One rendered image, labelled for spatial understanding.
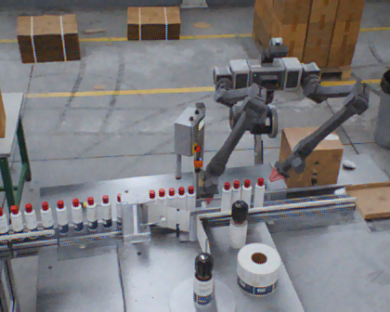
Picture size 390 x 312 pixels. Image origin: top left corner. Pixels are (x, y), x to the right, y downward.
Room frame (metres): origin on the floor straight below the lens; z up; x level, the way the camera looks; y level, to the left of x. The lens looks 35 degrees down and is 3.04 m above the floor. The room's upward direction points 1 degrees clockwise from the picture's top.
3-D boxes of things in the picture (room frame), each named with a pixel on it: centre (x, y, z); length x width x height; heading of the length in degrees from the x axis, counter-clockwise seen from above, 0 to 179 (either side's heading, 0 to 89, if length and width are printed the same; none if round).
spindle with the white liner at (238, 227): (2.23, -0.24, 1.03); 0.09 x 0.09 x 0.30
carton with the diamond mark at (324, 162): (2.91, -0.70, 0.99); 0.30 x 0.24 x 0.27; 96
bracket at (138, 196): (2.30, 0.28, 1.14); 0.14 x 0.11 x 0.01; 102
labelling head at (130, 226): (2.31, 0.29, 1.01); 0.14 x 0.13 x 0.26; 102
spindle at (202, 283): (1.86, -0.06, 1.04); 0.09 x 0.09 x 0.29
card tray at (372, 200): (2.69, -1.08, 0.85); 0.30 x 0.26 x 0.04; 102
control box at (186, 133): (2.54, 0.01, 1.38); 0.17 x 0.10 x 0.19; 157
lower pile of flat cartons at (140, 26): (6.90, 0.51, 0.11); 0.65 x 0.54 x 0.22; 95
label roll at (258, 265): (2.01, -0.33, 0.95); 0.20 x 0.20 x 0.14
